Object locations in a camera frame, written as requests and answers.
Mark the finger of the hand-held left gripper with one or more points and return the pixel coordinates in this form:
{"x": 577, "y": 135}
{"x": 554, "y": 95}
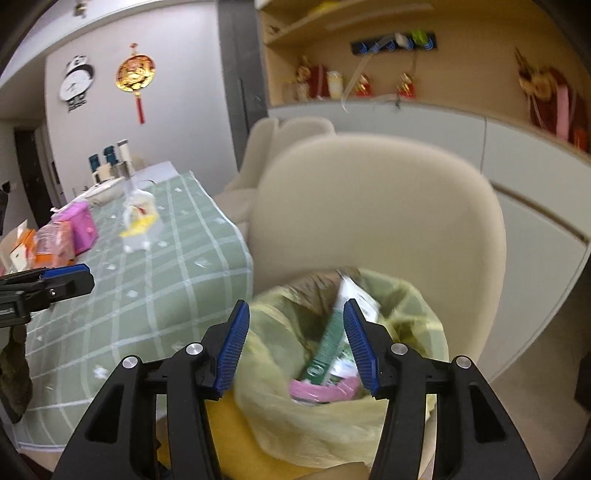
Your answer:
{"x": 64, "y": 272}

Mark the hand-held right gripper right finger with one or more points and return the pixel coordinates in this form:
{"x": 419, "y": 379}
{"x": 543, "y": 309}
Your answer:
{"x": 360, "y": 346}

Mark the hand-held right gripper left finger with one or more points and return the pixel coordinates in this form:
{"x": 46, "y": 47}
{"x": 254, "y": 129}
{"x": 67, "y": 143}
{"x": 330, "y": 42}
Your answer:
{"x": 233, "y": 346}

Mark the cartoon print tissue pack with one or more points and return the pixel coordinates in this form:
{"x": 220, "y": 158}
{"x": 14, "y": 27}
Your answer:
{"x": 55, "y": 244}

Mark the bin with yellow bag liner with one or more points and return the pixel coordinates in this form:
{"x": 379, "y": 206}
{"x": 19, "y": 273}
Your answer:
{"x": 277, "y": 415}

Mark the green snack packet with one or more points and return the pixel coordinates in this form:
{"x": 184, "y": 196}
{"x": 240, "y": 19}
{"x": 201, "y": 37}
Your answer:
{"x": 330, "y": 344}

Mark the pink plastic lidded box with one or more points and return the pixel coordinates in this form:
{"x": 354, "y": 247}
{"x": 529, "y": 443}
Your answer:
{"x": 83, "y": 226}

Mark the orange tissue box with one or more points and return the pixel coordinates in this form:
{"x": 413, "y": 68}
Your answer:
{"x": 23, "y": 244}

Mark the white paper packet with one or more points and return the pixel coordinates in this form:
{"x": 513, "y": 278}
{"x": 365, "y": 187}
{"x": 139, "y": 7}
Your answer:
{"x": 358, "y": 295}

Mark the pink flat packet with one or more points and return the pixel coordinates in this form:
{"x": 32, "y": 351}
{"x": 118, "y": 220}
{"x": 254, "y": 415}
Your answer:
{"x": 318, "y": 391}

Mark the clear packet with yellow item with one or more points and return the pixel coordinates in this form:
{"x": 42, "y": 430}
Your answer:
{"x": 138, "y": 221}

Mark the green checkered tablecloth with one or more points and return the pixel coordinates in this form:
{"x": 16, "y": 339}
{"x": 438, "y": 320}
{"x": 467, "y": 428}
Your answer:
{"x": 161, "y": 286}

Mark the yellow seat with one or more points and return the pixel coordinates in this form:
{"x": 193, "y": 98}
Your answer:
{"x": 240, "y": 443}

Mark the dark door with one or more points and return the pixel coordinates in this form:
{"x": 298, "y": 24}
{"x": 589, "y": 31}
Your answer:
{"x": 34, "y": 175}

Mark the white kettle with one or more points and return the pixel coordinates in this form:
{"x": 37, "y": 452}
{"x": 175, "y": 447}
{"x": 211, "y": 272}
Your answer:
{"x": 101, "y": 173}

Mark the dark mottled cloth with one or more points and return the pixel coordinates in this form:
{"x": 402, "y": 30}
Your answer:
{"x": 14, "y": 369}

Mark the glass mug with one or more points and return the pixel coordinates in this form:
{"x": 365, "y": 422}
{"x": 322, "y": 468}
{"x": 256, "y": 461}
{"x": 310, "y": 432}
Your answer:
{"x": 123, "y": 169}

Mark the dark teal thermos bottle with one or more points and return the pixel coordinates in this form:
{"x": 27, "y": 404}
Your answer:
{"x": 109, "y": 155}

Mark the white thermos bottle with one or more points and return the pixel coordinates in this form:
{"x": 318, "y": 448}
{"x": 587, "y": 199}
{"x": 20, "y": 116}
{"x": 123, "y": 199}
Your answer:
{"x": 123, "y": 150}

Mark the beige dining chair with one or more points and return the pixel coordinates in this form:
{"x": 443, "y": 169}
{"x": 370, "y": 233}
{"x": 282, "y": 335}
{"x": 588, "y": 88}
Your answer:
{"x": 307, "y": 125}
{"x": 369, "y": 207}
{"x": 254, "y": 147}

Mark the red gold knot ornament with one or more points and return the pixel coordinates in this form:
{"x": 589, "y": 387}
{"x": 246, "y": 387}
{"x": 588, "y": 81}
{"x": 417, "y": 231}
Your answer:
{"x": 135, "y": 74}

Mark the small red figurine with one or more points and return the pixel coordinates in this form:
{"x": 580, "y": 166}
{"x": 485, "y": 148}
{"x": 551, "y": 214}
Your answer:
{"x": 363, "y": 86}
{"x": 407, "y": 86}

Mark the white jar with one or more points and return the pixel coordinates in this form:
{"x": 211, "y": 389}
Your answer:
{"x": 335, "y": 84}

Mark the dark glass door cabinet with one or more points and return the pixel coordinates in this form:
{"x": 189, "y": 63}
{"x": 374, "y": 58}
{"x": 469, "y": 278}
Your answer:
{"x": 242, "y": 69}

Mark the red gold doll bottle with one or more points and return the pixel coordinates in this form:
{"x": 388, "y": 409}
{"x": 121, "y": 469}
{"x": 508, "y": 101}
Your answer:
{"x": 307, "y": 78}

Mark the large red gold figurine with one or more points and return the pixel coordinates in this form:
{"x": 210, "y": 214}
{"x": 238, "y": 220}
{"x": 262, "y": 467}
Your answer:
{"x": 545, "y": 92}

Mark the panda wall clock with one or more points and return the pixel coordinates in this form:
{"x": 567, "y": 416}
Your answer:
{"x": 76, "y": 81}

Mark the wooden wall shelf unit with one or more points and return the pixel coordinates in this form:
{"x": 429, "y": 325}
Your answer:
{"x": 461, "y": 78}

